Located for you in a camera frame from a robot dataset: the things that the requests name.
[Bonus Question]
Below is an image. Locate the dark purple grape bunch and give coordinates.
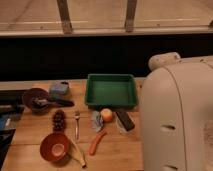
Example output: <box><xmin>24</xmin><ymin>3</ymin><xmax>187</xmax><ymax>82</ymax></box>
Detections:
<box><xmin>52</xmin><ymin>110</ymin><xmax>66</xmax><ymax>132</ymax></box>

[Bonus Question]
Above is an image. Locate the yellow banana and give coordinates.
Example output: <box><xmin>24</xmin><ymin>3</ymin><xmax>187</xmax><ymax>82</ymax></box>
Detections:
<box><xmin>69</xmin><ymin>140</ymin><xmax>86</xmax><ymax>168</ymax></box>

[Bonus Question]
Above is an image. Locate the red-brown bowl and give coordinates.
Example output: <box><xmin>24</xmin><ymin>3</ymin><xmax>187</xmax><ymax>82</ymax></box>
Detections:
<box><xmin>40</xmin><ymin>132</ymin><xmax>70</xmax><ymax>163</ymax></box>

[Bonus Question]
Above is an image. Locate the black rectangular block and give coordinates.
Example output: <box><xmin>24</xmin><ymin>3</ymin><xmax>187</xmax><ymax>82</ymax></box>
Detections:
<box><xmin>116</xmin><ymin>110</ymin><xmax>135</xmax><ymax>131</ymax></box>

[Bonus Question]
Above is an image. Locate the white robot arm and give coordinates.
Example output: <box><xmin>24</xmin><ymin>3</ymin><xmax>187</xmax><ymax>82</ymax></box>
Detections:
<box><xmin>140</xmin><ymin>52</ymin><xmax>213</xmax><ymax>171</ymax></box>

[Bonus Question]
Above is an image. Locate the black-handled utensil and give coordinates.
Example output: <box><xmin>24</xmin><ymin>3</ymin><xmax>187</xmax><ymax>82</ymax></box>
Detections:
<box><xmin>32</xmin><ymin>98</ymin><xmax>75</xmax><ymax>107</ymax></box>

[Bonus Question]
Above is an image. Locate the dark purple bowl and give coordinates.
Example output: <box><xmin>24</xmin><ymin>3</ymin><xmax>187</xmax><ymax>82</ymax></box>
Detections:
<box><xmin>22</xmin><ymin>88</ymin><xmax>49</xmax><ymax>113</ymax></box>

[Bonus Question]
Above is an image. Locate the green plastic tray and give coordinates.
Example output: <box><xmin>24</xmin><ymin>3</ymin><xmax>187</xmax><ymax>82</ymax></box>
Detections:
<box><xmin>85</xmin><ymin>74</ymin><xmax>138</xmax><ymax>108</ymax></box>

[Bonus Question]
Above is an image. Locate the orange carrot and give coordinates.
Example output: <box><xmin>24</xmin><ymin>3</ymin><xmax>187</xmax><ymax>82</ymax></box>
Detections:
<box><xmin>88</xmin><ymin>130</ymin><xmax>107</xmax><ymax>155</ymax></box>

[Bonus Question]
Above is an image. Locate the orange-yellow apple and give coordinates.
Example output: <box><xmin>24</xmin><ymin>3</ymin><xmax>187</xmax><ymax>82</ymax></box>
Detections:
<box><xmin>101</xmin><ymin>108</ymin><xmax>113</xmax><ymax>122</ymax></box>

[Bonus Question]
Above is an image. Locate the silver fork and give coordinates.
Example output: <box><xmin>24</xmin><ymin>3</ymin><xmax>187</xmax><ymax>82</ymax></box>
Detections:
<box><xmin>75</xmin><ymin>111</ymin><xmax>80</xmax><ymax>140</ymax></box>

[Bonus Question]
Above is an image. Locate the blue sponge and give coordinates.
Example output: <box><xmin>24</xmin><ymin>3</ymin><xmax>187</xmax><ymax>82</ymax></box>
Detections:
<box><xmin>49</xmin><ymin>82</ymin><xmax>69</xmax><ymax>95</ymax></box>

